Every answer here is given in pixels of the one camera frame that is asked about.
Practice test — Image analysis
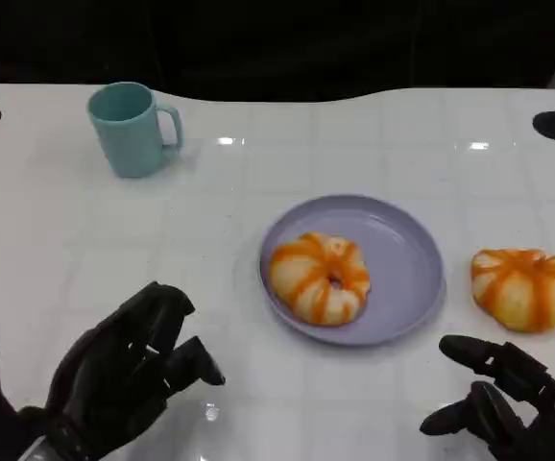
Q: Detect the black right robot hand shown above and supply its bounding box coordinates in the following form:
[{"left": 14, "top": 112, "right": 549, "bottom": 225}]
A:
[{"left": 420, "top": 334, "right": 555, "bottom": 461}]

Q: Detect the pale green mug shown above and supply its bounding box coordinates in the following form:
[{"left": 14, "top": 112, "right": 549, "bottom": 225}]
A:
[{"left": 86, "top": 81, "right": 185, "bottom": 179}]

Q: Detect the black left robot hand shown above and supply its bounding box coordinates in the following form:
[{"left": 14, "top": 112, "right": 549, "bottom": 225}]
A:
[{"left": 44, "top": 281, "right": 227, "bottom": 457}]

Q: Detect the lilac plate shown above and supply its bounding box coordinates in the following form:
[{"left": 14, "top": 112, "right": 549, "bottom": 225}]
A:
[{"left": 257, "top": 193, "right": 447, "bottom": 348}]

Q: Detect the orange and white bread roll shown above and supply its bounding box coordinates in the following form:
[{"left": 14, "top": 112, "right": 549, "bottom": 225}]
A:
[
  {"left": 269, "top": 231, "right": 373, "bottom": 328},
  {"left": 470, "top": 247, "right": 555, "bottom": 333}
]

